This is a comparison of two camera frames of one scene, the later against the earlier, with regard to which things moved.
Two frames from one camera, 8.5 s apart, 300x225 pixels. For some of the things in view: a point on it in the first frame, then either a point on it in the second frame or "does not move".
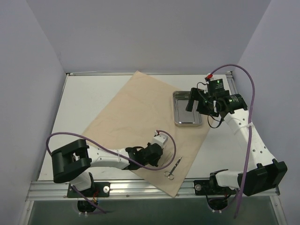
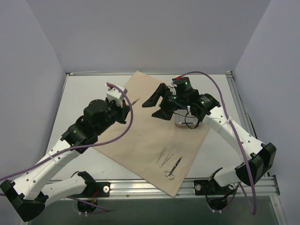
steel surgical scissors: [169, 174] does not move
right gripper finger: [194, 95] to [155, 97]
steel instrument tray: [183, 118] does not move
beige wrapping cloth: [143, 106] does not move
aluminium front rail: [55, 190] does not move
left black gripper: [153, 154] to [122, 113]
